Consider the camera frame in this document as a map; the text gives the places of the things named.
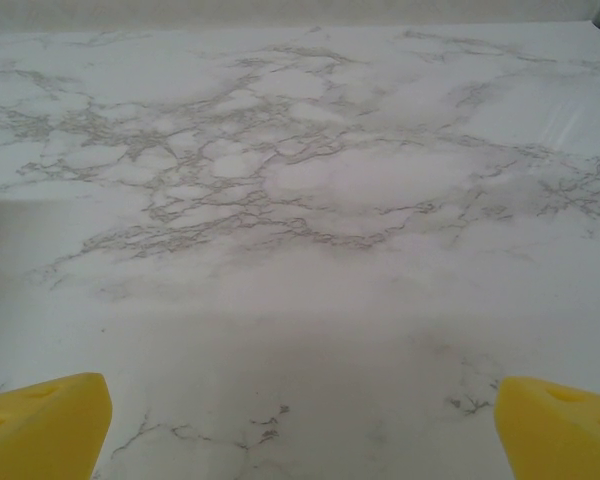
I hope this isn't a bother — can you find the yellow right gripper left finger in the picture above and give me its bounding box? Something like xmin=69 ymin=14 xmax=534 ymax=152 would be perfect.
xmin=0 ymin=372 xmax=114 ymax=480

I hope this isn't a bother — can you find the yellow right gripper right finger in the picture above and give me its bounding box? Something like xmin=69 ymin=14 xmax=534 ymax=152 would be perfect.
xmin=494 ymin=375 xmax=600 ymax=480

